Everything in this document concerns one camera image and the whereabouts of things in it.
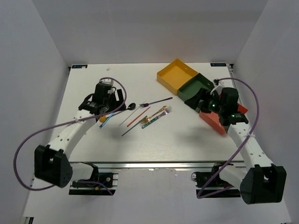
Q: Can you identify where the green square tray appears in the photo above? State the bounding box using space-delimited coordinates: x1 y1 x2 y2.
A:
178 73 214 102

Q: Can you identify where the black spoon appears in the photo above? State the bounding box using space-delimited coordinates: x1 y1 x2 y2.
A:
125 103 136 111

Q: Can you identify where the purple cable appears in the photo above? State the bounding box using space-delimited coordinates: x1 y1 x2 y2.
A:
196 77 260 199
13 77 128 192

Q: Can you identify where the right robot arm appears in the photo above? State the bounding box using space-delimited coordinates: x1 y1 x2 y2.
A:
185 87 286 204

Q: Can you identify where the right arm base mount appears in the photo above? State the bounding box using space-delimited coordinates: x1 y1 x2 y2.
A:
191 162 241 198

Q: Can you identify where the left corner label sticker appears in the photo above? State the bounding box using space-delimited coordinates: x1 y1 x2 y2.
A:
71 64 88 69

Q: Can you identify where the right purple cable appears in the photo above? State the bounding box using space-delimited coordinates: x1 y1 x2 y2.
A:
196 77 260 199

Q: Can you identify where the silver fork green handle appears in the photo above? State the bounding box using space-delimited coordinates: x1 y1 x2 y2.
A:
142 107 172 129

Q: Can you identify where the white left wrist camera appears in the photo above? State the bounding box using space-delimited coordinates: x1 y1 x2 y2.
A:
99 78 114 86

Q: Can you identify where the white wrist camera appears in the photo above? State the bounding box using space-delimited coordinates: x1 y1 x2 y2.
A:
99 78 114 86
210 79 225 95

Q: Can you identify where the right corner label sticker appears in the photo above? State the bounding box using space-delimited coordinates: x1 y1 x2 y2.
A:
210 63 227 67

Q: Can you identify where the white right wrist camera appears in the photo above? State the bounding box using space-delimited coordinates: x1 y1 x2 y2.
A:
210 79 225 95

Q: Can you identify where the yellow square tray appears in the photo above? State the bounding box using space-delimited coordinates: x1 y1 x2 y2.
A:
157 58 198 95

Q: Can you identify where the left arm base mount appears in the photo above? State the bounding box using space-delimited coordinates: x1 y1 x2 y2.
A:
69 163 119 196

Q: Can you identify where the orange chopstick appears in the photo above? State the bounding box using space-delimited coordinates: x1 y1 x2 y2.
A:
127 107 151 127

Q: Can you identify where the purple iridescent fork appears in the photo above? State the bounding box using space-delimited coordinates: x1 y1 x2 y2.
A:
139 97 173 108

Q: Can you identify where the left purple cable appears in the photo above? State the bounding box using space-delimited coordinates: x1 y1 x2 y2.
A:
13 77 128 192

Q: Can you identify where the red square tray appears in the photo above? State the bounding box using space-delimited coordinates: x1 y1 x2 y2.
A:
199 101 249 135

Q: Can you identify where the corner label sticker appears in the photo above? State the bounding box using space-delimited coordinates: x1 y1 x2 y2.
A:
71 64 88 69
210 63 227 67

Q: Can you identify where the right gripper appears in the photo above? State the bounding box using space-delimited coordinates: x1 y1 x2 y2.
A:
184 88 225 115

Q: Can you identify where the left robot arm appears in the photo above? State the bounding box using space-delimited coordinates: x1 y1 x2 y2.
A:
34 79 125 188

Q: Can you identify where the ornate gold fork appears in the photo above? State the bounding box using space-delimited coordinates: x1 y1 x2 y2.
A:
140 106 168 124

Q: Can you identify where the aluminium table edge rail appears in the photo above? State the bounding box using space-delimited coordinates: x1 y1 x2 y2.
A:
70 161 243 170

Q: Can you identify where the wooden yellow spoon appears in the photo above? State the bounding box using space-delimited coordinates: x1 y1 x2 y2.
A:
99 116 107 123

